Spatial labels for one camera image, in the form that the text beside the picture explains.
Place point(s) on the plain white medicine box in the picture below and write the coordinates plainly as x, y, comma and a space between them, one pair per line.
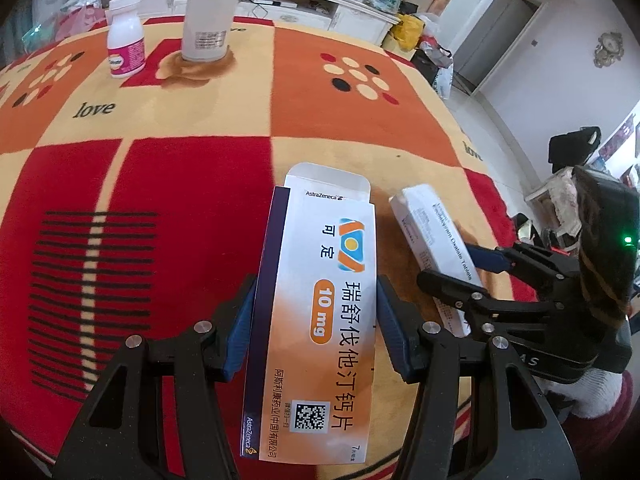
430, 225

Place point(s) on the white set-top box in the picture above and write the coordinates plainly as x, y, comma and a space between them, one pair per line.
272, 2

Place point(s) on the white pill bottle pink label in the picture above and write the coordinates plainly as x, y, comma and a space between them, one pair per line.
126, 40

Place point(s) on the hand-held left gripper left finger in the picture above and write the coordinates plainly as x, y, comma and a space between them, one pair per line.
240, 330

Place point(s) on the white television cabinet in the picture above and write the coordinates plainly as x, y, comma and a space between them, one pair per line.
310, 12

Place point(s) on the black paper bag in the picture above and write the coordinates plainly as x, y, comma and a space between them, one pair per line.
425, 67

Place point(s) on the yellow plastic bag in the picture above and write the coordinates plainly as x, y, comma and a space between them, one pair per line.
407, 32

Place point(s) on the tall white container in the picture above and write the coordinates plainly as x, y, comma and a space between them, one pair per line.
210, 10

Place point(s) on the orange white medicine box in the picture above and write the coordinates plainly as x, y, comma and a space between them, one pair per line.
320, 310

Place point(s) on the person's right forearm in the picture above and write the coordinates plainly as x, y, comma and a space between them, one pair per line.
600, 400

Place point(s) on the orange red printed blanket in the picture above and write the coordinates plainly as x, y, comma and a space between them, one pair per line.
150, 185

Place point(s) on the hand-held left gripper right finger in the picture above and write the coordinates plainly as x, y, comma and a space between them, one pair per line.
395, 330

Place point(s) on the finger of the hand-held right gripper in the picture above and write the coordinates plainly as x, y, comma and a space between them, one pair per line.
450, 287
487, 257

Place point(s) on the ornate wall clock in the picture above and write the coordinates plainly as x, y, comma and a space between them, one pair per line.
609, 50

